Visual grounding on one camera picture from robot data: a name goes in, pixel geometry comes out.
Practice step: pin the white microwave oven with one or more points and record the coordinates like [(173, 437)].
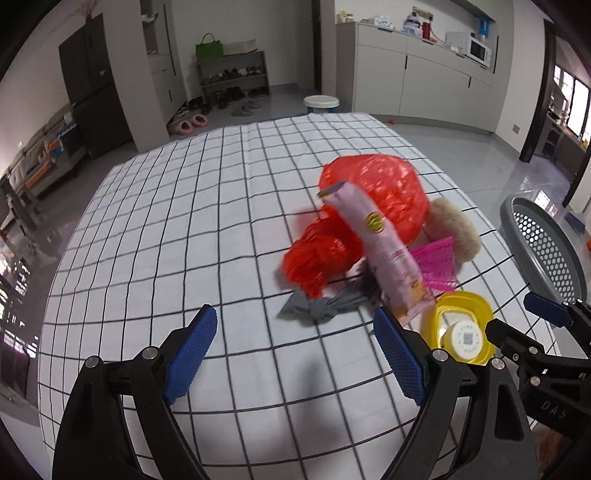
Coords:
[(478, 50)]

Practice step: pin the pair of grey slippers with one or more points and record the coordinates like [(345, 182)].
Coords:
[(244, 108)]

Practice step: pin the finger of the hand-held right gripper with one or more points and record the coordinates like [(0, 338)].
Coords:
[(545, 309), (510, 339)]

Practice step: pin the green handbag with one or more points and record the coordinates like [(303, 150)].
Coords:
[(208, 50)]

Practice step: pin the red plastic bag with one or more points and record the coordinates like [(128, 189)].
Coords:
[(388, 184)]

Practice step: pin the tissue box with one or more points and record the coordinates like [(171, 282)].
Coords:
[(383, 22)]

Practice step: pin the grey cloth bow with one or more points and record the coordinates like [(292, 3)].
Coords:
[(304, 307)]

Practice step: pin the pink fluffy slipper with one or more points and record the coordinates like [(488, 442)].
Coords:
[(180, 129), (199, 121)]

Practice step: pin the grey shoe rack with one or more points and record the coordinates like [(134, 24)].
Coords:
[(233, 64)]

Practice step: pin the beige fluffy ball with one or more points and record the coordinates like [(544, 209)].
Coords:
[(457, 226)]

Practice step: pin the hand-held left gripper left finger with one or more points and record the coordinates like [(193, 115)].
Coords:
[(194, 351)]

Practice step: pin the red bottle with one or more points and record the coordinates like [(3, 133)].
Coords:
[(426, 30)]

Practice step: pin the black wardrobe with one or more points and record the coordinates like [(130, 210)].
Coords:
[(99, 92)]

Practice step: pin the grey perforated basket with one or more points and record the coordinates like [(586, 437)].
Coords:
[(545, 240)]

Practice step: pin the yellow plastic lid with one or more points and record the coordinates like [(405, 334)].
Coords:
[(461, 307)]

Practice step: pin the pink plastic shuttlecock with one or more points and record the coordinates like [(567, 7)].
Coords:
[(434, 263)]

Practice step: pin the white cardboard box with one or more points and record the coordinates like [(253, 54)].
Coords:
[(240, 47)]

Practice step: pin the white round stool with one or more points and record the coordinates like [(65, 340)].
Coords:
[(321, 102)]

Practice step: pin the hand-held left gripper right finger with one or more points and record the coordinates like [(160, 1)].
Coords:
[(399, 351)]

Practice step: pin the grey sofa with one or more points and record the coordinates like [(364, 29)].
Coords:
[(37, 161)]

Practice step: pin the white sideboard cabinet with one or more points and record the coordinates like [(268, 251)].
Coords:
[(425, 78)]

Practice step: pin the purple snack packet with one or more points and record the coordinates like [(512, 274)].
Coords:
[(383, 240)]

